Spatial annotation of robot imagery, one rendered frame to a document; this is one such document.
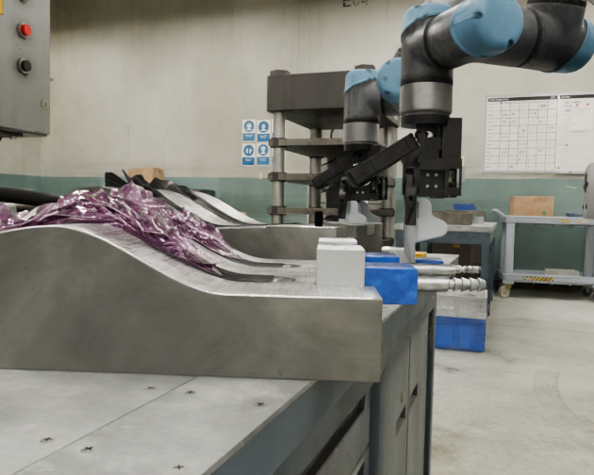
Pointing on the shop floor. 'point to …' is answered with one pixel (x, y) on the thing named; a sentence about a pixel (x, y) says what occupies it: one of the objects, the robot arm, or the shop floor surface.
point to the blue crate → (460, 334)
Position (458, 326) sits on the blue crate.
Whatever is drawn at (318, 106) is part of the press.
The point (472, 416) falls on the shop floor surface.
